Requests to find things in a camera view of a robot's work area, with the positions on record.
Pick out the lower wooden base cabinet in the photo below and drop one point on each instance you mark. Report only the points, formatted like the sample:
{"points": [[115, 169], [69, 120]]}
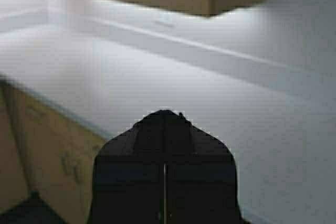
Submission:
{"points": [[58, 153]]}

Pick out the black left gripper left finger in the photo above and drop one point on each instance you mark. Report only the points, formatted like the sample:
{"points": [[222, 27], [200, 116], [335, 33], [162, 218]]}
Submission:
{"points": [[128, 178]]}

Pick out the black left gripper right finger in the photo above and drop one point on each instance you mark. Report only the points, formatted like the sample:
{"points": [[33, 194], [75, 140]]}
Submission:
{"points": [[201, 175]]}

